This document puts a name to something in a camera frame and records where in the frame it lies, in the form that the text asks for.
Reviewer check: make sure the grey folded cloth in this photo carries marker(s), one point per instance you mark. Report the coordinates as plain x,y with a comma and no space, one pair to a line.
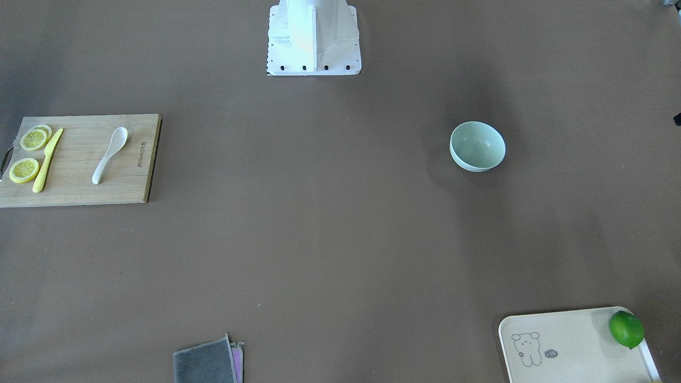
209,362

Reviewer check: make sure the pink folded cloth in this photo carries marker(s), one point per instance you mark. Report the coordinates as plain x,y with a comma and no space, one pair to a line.
238,360

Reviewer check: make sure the yellow plastic knife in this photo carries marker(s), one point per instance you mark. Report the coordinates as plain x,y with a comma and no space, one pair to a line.
40,179

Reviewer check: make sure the upper lemon slice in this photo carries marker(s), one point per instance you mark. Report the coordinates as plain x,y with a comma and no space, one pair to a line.
34,139

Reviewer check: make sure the green lime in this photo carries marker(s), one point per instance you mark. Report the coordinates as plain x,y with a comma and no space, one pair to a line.
626,329

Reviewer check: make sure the white ceramic spoon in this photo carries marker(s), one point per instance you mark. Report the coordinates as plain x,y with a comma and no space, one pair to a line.
118,140

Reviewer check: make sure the lower lemon slice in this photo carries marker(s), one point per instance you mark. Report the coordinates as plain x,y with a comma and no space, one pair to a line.
24,170

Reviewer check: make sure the light green bowl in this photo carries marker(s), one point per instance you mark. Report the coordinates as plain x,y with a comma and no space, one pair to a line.
476,146

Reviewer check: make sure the cream rabbit tray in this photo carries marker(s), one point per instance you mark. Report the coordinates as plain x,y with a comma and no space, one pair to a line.
571,346

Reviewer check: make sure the bamboo cutting board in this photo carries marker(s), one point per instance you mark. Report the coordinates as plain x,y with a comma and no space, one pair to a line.
126,179

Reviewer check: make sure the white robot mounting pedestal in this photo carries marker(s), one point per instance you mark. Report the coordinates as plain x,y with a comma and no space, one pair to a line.
313,38

